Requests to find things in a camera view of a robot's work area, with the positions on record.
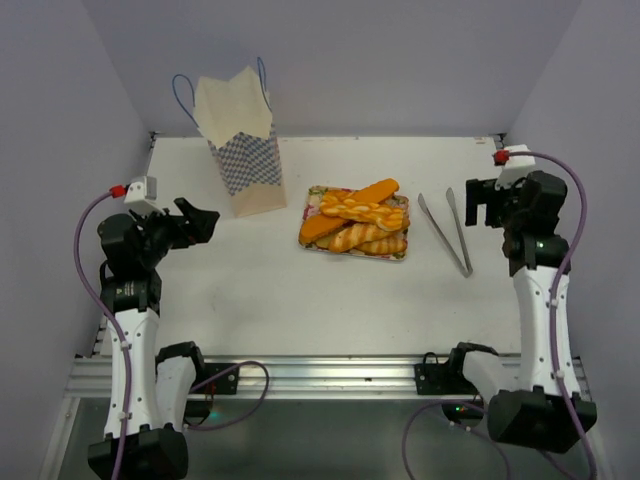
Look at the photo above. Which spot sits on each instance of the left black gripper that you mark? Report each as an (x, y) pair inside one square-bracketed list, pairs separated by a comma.
[(185, 234)]

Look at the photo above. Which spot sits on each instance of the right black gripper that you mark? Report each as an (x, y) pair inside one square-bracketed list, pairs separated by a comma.
[(489, 203)]

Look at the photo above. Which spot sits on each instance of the long twisted fake bread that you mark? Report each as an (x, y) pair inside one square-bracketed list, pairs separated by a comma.
[(382, 215)]

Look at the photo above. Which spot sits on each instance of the long sliced fake baguette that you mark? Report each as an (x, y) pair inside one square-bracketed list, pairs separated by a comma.
[(319, 224)]

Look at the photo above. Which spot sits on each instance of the paper bag with blue pattern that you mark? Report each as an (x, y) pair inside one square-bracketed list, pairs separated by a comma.
[(235, 117)]

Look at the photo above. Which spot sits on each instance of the braided fake bread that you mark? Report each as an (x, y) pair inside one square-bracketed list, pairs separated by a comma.
[(336, 196)]

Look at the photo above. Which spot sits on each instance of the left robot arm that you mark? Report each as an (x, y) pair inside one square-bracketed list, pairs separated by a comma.
[(143, 434)]

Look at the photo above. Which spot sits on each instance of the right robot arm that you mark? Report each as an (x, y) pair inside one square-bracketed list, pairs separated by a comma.
[(541, 406)]

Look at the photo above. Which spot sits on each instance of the floral tray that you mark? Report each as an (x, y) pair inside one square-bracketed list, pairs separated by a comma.
[(394, 201)]

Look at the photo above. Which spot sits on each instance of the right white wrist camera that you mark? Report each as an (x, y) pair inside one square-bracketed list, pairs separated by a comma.
[(514, 165)]

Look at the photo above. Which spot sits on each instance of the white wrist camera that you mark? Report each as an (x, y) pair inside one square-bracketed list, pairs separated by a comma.
[(514, 165), (141, 196)]

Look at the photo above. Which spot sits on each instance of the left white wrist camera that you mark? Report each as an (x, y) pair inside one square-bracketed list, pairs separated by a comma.
[(141, 196)]

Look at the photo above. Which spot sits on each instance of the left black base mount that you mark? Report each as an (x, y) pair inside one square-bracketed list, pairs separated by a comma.
[(198, 412)]

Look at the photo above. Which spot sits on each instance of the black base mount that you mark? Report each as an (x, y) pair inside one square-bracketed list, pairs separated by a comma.
[(198, 412), (434, 376)]

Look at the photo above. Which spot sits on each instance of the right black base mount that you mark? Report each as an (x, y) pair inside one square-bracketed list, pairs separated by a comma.
[(434, 376)]

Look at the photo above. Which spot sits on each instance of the aluminium rail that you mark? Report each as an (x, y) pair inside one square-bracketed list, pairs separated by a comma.
[(369, 377)]

